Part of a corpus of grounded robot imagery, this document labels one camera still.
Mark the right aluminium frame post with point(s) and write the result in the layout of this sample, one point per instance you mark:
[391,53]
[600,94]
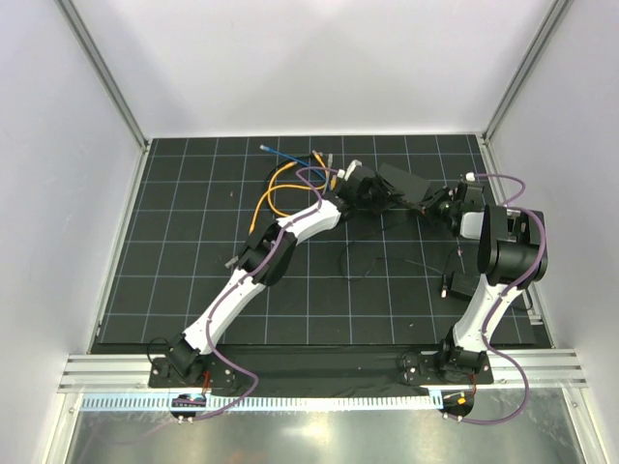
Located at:
[535,50]

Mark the black network switch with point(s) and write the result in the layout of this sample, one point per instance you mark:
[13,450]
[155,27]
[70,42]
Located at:
[414,187]

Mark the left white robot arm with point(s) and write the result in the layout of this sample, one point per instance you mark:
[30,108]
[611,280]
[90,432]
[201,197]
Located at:
[265,255]

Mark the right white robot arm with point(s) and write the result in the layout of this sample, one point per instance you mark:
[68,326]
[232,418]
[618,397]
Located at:
[511,255]

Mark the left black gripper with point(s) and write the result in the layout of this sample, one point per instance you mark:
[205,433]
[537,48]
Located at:
[385,194]

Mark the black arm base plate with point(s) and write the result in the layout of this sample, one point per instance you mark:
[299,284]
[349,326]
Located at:
[317,371]

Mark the left aluminium frame post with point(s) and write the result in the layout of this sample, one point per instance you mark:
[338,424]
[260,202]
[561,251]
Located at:
[84,38]

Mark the aluminium front rail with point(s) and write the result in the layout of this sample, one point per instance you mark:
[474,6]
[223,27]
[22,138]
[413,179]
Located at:
[547,368]

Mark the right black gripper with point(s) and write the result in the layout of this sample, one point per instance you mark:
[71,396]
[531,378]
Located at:
[433,199]

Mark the black power adapter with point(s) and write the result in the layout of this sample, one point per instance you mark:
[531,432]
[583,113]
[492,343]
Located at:
[457,284]

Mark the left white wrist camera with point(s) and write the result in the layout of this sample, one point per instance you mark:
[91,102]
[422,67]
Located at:
[354,171]

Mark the slotted cable duct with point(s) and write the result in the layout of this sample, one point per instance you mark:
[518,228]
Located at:
[175,402]

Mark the aluminium frame post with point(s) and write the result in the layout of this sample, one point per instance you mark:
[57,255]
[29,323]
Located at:
[84,38]
[535,50]

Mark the black grid mat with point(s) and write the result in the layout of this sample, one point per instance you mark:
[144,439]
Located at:
[374,280]

